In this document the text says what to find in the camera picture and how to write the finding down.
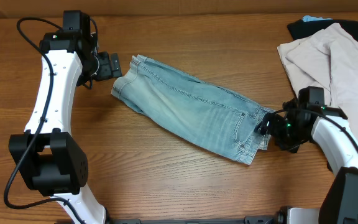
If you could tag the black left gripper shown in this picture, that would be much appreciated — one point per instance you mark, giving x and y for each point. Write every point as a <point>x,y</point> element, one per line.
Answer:
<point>114,65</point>

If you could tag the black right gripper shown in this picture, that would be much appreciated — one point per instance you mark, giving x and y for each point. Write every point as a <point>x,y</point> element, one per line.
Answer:
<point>265,126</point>

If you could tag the light blue denim shorts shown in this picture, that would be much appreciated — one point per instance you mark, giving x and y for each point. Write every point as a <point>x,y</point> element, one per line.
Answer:
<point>215,118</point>

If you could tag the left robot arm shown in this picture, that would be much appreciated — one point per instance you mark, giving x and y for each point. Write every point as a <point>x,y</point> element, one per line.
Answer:
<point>46,155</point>

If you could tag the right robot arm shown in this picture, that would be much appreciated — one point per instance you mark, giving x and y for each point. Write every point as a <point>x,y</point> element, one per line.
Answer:
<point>308,119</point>

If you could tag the beige folded garment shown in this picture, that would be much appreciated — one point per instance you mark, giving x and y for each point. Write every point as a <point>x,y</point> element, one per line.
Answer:
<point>326,59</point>

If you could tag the black folded garment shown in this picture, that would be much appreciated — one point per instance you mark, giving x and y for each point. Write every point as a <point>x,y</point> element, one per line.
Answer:
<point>300,29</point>

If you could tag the small blue cloth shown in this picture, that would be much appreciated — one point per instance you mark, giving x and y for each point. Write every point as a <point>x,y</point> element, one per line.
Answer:
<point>308,18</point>

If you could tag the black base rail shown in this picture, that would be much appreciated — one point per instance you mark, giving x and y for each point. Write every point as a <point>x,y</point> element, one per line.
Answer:
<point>197,221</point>

